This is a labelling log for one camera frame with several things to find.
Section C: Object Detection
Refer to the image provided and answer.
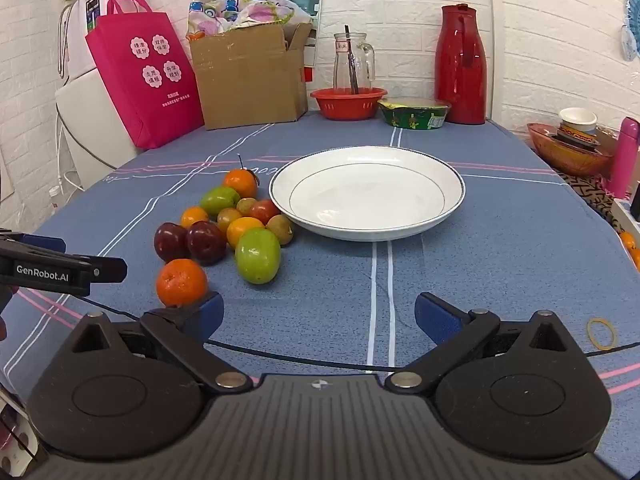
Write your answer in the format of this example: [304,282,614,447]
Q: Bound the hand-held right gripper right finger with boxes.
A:
[385,291,572,394]

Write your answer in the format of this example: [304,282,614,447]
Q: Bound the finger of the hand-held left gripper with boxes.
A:
[0,231,67,254]
[91,258,128,284]

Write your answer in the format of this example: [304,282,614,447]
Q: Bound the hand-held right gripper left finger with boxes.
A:
[69,290,255,395]

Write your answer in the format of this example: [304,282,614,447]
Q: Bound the large orange tangerine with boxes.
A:
[156,258,209,309]

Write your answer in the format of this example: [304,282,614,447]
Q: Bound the dark red plum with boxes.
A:
[153,222,190,264]
[186,220,228,266]

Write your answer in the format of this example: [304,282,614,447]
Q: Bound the large green fruit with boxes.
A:
[234,227,282,285]

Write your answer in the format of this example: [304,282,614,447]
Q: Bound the yellow-orange fruit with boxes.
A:
[226,216,265,249]

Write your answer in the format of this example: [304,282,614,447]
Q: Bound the small yellow-red fruit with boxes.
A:
[217,207,244,234]

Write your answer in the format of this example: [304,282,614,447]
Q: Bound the small orange tangerine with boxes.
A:
[180,206,210,230]

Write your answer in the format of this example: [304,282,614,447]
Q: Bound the brownish-green small fruit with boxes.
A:
[265,214,295,246]

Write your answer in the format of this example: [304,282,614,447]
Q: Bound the small green fruit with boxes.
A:
[199,186,241,219]

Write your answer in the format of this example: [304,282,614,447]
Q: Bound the red round fruit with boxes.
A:
[249,199,281,226]

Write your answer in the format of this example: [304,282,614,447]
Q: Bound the orange tangerine with stem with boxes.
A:
[223,155,261,199]

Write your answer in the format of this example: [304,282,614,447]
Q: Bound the white plate with dark rim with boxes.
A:
[269,146,466,242]

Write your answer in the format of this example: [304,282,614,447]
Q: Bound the blue plaid tablecloth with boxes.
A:
[0,109,640,463]

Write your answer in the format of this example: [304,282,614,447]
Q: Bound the white appliance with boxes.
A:
[54,64,142,192]

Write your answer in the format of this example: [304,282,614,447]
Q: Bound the yellow rubber band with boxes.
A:
[586,317,619,351]

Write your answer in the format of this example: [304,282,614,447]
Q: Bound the pink tote bag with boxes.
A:
[85,0,205,150]

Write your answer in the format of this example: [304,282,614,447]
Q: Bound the dark patterned cloth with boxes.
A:
[554,169,627,235]

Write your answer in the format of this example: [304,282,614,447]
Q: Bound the green instant noodle bowl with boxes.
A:
[377,97,453,130]

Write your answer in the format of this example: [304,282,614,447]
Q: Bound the amber glass bowl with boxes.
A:
[526,122,617,177]

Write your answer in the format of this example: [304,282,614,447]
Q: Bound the white box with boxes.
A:
[610,198,640,234]

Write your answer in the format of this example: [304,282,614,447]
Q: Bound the red plastic bowl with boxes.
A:
[309,87,389,121]

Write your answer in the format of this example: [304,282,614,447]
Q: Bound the cardboard box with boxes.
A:
[188,22,314,131]

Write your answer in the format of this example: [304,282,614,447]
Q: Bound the pink bottle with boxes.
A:
[608,116,640,200]

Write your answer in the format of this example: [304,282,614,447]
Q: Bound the red thermos jug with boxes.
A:
[433,3,489,126]

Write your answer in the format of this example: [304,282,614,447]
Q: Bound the black utensil in pitcher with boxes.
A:
[342,24,359,95]

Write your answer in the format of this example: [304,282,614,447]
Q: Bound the glass pitcher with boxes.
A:
[333,32,376,95]

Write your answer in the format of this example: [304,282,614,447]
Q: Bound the floral cloth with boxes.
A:
[187,0,314,42]

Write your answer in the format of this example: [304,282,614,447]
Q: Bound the thin black cable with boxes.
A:
[20,287,418,376]

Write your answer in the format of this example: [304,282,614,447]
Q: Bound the white wall device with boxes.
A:
[64,0,109,80]

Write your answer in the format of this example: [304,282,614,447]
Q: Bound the blue patterned wall plates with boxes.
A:
[620,0,640,62]

